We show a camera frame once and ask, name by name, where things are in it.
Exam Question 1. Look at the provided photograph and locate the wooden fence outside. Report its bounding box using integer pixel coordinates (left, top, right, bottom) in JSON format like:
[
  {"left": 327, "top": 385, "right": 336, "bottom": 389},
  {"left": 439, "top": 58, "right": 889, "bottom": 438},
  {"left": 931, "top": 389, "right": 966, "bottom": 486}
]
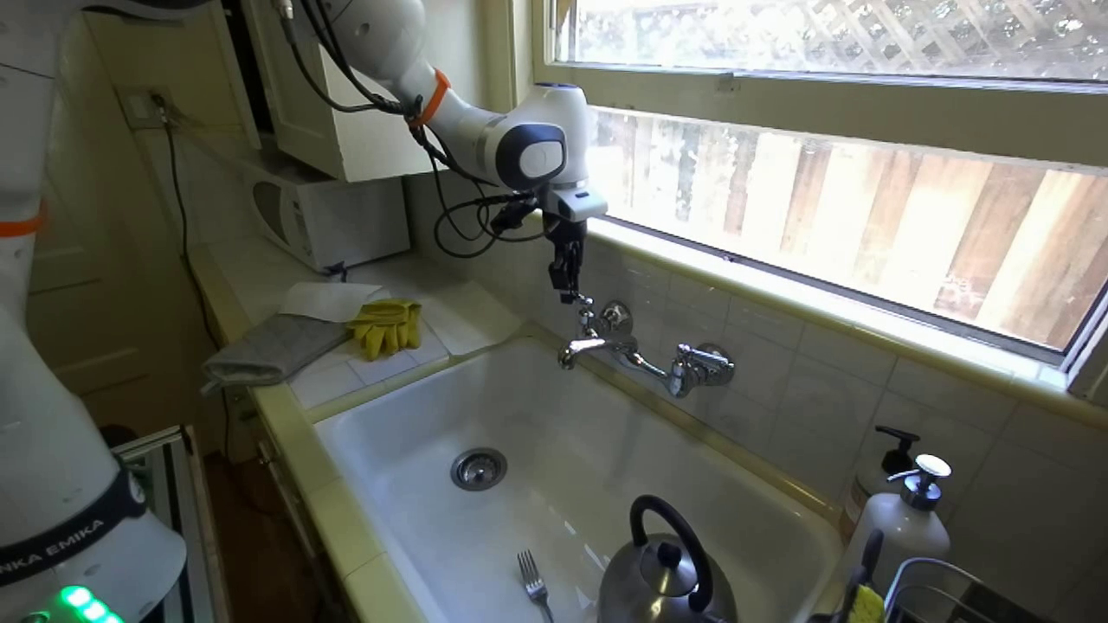
[{"left": 586, "top": 103, "right": 1108, "bottom": 355}]

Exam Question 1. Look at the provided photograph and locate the yellow sponge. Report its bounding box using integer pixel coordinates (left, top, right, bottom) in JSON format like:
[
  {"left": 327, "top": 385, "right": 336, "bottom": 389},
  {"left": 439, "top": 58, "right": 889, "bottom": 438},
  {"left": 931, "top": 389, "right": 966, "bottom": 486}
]
[{"left": 849, "top": 582, "right": 889, "bottom": 623}]

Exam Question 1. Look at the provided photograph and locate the black pump dispenser bottle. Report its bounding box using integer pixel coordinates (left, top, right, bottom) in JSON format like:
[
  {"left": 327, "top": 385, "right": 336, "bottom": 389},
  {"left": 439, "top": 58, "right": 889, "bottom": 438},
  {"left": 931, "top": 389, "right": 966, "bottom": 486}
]
[{"left": 854, "top": 422, "right": 925, "bottom": 512}]

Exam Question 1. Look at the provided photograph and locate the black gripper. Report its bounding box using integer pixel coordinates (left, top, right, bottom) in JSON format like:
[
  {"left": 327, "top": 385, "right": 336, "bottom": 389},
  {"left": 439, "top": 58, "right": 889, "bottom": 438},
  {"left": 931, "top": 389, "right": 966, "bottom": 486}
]
[{"left": 541, "top": 184, "right": 614, "bottom": 308}]

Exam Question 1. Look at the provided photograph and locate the wire dish rack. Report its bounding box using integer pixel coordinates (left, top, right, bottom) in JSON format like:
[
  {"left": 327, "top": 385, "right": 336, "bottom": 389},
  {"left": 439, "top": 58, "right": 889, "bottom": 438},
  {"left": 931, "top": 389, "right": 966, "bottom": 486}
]
[{"left": 879, "top": 555, "right": 1055, "bottom": 623}]

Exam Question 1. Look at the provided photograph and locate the metal sink drain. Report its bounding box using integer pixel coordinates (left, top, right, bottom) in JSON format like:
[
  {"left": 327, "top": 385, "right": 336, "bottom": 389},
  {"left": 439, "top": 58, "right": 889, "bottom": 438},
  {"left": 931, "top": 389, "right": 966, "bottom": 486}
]
[{"left": 447, "top": 442, "right": 512, "bottom": 495}]

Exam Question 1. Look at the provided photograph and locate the grey folded towel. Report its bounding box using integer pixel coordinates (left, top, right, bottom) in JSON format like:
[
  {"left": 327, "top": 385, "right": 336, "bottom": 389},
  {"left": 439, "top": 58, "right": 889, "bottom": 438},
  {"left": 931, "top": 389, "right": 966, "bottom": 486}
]
[{"left": 197, "top": 308, "right": 355, "bottom": 397}]

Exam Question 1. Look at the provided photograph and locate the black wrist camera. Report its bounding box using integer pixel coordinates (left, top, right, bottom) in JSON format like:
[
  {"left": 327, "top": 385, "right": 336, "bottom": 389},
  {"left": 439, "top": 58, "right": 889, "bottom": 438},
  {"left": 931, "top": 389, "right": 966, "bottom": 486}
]
[{"left": 487, "top": 194, "right": 547, "bottom": 243}]

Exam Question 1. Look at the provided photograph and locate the white ceramic sink basin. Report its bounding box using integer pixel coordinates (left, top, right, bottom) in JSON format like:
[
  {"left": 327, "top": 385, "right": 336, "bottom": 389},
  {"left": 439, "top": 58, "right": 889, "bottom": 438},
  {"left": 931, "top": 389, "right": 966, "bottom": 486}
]
[{"left": 307, "top": 333, "right": 849, "bottom": 623}]

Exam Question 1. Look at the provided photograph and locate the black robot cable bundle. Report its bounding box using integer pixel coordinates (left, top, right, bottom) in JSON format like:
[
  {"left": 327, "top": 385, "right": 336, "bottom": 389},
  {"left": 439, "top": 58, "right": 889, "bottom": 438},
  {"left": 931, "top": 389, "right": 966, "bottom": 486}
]
[{"left": 272, "top": 0, "right": 553, "bottom": 265}]

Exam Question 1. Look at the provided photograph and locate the steel kettle with black handle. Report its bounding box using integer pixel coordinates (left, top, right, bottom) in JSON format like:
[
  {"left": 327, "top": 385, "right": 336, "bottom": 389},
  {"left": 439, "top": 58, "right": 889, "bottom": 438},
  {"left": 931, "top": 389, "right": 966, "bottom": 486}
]
[{"left": 591, "top": 492, "right": 741, "bottom": 623}]

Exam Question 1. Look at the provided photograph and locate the wall power outlet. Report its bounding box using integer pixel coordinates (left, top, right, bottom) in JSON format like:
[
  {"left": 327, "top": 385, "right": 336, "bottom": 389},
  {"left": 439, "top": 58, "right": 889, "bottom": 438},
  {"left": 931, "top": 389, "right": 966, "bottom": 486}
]
[{"left": 117, "top": 82, "right": 178, "bottom": 134}]

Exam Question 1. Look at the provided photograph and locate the white pump soap bottle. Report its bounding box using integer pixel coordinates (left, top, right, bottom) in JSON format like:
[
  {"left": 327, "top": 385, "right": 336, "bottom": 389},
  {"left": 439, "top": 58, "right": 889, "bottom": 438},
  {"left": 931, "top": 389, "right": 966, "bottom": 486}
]
[{"left": 844, "top": 452, "right": 956, "bottom": 605}]

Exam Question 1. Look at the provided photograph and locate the black wall power cable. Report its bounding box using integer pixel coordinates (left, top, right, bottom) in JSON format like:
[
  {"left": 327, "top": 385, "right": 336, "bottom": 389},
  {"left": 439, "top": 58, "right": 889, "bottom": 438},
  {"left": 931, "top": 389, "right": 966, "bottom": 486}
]
[{"left": 153, "top": 93, "right": 224, "bottom": 350}]

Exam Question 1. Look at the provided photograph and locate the metal fork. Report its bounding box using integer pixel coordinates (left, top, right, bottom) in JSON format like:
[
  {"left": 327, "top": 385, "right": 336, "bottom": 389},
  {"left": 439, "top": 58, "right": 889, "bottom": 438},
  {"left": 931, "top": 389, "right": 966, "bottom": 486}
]
[{"left": 512, "top": 548, "right": 561, "bottom": 623}]

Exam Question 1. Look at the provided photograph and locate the chrome wall tap with spout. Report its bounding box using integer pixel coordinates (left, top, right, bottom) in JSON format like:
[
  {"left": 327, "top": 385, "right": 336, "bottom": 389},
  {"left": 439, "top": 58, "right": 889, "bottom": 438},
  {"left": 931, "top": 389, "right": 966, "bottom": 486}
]
[{"left": 559, "top": 297, "right": 709, "bottom": 401}]

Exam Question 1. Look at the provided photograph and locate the white metal stand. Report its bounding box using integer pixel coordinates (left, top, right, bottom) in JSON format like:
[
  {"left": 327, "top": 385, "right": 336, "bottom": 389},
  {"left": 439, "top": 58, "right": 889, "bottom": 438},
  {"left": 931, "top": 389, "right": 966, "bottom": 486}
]
[{"left": 112, "top": 422, "right": 232, "bottom": 623}]

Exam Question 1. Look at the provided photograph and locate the white window frame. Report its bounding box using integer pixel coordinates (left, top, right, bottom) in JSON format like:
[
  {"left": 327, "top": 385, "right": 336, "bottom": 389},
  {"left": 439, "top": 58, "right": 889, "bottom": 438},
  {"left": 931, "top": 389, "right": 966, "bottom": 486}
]
[{"left": 511, "top": 0, "right": 1108, "bottom": 410}]

